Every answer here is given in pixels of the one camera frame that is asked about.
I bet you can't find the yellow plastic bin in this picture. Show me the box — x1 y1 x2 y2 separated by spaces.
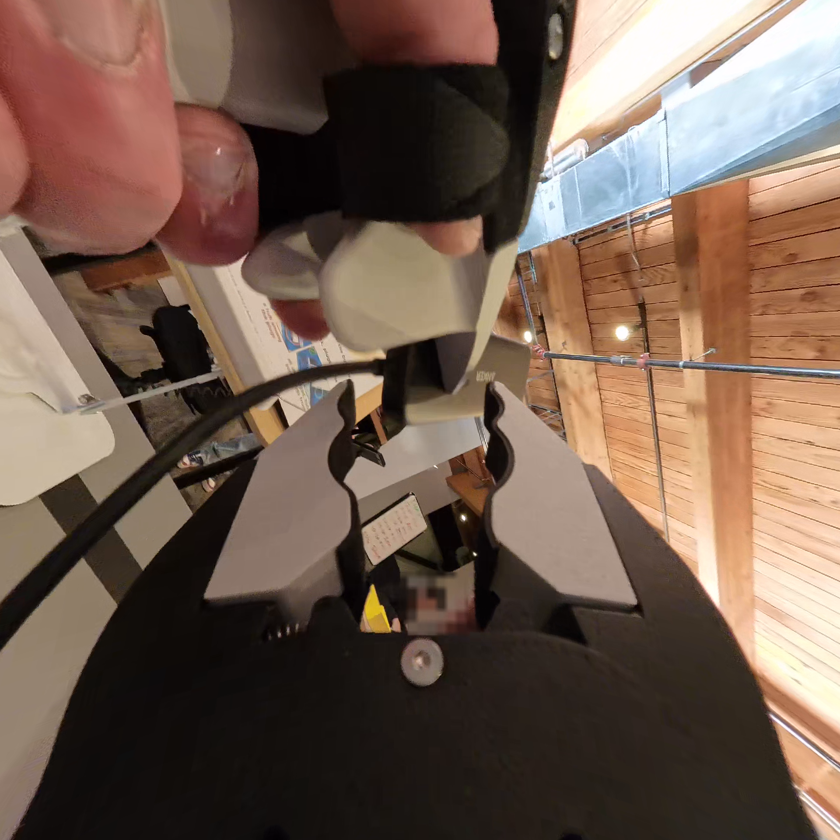
360 584 392 634

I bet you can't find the slim hub black cable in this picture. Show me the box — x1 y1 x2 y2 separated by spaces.
0 357 395 651

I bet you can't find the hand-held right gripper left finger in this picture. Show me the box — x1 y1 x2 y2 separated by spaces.
206 384 368 611

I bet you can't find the small handwritten whiteboard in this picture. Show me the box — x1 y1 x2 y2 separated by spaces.
361 494 429 565

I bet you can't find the silver ventilation duct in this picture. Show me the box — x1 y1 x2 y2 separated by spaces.
519 0 840 250

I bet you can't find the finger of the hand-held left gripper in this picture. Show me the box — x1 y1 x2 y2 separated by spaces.
243 217 349 301
322 221 521 395

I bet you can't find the black office chair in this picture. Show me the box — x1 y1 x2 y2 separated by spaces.
138 305 217 384

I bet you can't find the person's left hand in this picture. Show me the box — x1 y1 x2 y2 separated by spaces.
0 0 500 269

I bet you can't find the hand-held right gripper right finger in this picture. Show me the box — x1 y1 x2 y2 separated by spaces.
479 384 640 615

